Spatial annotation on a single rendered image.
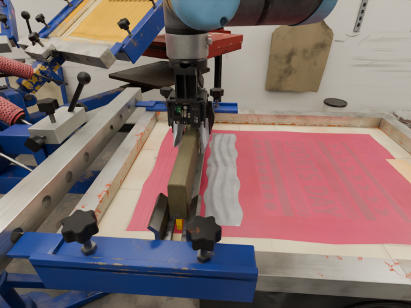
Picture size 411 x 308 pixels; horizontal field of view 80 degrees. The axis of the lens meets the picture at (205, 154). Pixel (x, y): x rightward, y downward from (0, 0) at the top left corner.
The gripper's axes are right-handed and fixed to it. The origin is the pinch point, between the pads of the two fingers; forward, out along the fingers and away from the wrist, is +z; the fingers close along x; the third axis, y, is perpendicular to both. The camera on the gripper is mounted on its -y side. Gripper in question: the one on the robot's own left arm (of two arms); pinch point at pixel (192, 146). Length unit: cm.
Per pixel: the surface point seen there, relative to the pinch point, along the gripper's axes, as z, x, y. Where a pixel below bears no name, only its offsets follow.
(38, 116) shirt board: 9, -62, -33
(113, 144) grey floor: 103, -106, -169
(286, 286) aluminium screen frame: 3.7, 16.1, 29.6
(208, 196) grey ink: 5.0, 4.5, 11.1
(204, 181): 5.2, 3.3, 5.9
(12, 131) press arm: -3.2, -41.4, 1.4
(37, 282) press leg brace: 74, -70, -6
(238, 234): 5.1, 10.1, 20.2
